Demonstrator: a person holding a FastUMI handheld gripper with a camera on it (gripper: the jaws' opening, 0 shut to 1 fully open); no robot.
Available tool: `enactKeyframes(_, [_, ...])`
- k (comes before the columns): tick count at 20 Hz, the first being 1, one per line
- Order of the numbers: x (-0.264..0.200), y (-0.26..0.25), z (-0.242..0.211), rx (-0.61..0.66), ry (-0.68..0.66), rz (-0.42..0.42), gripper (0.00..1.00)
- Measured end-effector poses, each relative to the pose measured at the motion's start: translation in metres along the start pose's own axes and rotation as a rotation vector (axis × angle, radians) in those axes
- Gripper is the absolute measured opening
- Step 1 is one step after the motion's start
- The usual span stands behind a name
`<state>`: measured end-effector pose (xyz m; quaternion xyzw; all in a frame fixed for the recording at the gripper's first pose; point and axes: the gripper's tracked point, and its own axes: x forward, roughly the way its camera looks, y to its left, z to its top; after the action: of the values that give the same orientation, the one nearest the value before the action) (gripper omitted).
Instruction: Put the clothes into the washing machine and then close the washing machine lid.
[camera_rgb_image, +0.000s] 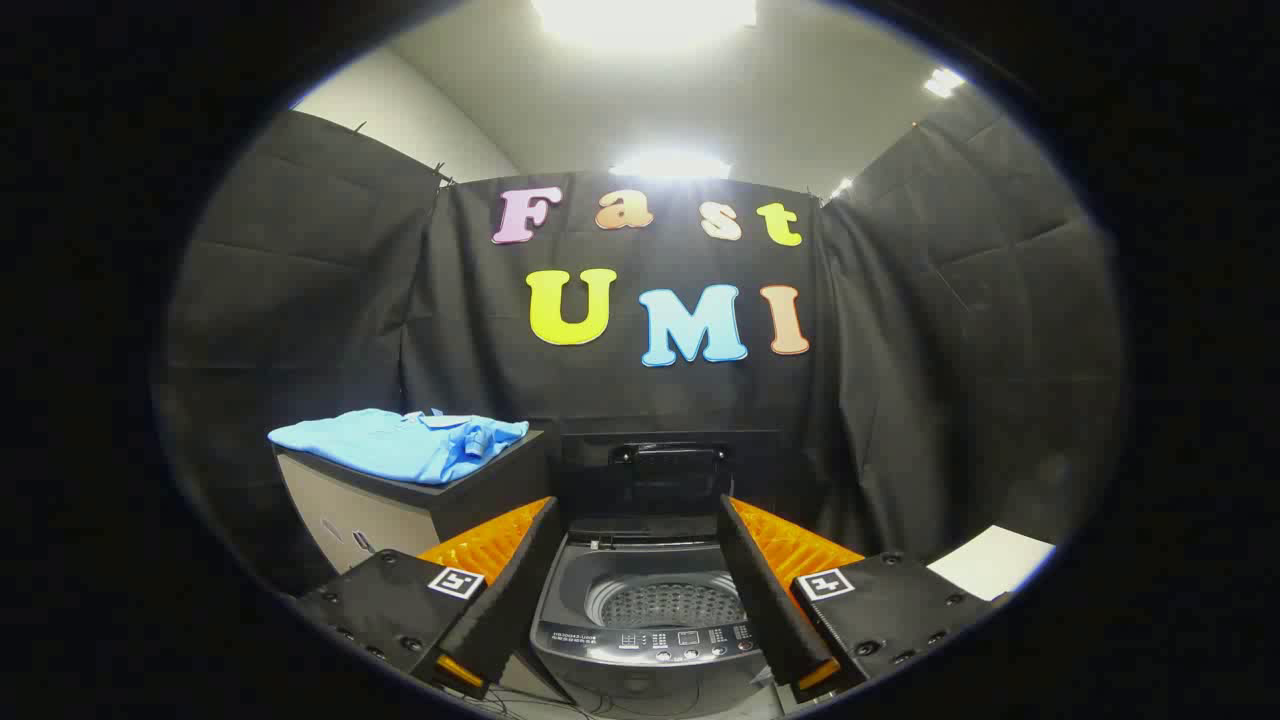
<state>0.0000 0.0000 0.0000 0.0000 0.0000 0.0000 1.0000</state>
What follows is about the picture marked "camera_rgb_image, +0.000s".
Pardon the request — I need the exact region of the glossy black washing machine lid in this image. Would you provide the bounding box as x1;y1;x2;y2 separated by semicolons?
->
560;430;783;541

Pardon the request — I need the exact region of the grey cabinet with dark top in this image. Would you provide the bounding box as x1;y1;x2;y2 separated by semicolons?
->
272;428;554;576

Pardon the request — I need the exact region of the ceiling light panel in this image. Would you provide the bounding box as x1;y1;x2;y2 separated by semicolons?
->
610;150;733;181

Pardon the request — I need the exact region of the dark grey washing machine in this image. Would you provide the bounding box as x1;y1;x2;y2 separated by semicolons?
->
530;520;789;719

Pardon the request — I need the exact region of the white flat panel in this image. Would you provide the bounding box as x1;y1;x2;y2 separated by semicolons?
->
927;525;1057;603

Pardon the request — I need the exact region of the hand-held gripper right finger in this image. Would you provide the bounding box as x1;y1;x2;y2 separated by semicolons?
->
718;494;1001;706

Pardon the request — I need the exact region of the light blue polo shirt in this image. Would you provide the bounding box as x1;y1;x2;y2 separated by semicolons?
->
268;408;531;486

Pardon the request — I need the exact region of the large ceiling light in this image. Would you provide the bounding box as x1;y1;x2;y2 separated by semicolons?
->
530;0;759;51

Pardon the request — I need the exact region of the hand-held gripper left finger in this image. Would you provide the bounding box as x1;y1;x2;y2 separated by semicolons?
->
297;496;563;701

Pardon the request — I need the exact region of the black backdrop cloth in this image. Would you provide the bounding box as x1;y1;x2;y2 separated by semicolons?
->
160;95;1126;601

